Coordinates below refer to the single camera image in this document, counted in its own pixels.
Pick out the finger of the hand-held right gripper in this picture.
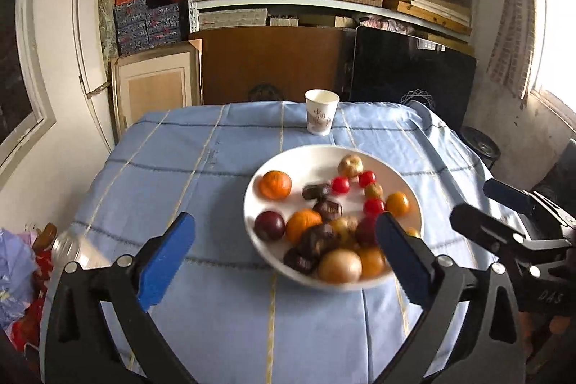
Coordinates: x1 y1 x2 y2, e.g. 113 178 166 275
483 178 576 238
449 203 572 277

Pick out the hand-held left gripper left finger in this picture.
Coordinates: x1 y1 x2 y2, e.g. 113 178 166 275
44 212 199 384

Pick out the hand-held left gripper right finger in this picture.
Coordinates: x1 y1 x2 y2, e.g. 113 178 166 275
375 212 529 384

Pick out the small tangerine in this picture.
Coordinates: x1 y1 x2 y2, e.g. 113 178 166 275
386 191 411 217
357 247 387 278

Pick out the dark red cherry tomato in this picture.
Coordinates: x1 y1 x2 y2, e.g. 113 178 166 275
355 215 381 247

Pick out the speckled yellow brown pear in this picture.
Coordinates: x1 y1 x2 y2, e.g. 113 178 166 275
330 217 361 252

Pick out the pale yellow pear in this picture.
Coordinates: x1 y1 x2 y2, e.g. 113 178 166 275
318 249 363 283

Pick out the dark purple ribbed tomato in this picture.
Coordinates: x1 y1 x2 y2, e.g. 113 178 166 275
297 224 343 259
302 183 332 200
312 199 343 222
283 248 320 275

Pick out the tan round pear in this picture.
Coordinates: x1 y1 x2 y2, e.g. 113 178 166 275
337 154 364 179

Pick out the orange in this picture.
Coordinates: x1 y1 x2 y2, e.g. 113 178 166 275
258 170 293 200
286 208 324 244

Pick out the dark red plum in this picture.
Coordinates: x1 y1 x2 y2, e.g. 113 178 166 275
254 210 286 241

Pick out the white oval plate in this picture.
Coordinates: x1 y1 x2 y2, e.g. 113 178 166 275
243 145 424 289

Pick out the black jacket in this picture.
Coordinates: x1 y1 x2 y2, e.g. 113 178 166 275
531 139 576 209

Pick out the blue checked tablecloth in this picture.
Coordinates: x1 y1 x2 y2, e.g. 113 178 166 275
38 100 527 384

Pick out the white drink can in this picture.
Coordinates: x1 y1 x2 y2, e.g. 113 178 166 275
51 230 111 272

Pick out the red patterned cloth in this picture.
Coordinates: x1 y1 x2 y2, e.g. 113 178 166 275
9 249 55 353

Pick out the black glossy panel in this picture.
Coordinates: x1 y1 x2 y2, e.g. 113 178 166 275
348 26 478 128

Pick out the white paper cup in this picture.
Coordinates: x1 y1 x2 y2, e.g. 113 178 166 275
305 89 340 136

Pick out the checked curtain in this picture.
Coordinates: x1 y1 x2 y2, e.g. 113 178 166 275
486 0 547 99

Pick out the bright window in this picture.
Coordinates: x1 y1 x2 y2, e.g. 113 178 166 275
524 0 576 119

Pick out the beige framed panel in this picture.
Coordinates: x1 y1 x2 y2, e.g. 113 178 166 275
110 39 203 133

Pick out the dark carved chair back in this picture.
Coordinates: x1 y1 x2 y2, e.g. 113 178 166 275
247 83 285 101

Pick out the pink floral cloth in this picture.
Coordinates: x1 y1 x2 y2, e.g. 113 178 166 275
360 17 417 35

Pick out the brown wooden board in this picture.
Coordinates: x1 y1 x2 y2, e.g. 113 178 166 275
189 26 356 106

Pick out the pile of blue patterned boxes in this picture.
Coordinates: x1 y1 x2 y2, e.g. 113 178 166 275
112 0 190 56

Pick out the white framed window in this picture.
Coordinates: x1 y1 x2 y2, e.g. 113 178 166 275
0 0 57 187

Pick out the green marble slab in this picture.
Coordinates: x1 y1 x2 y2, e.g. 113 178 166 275
98 0 118 61

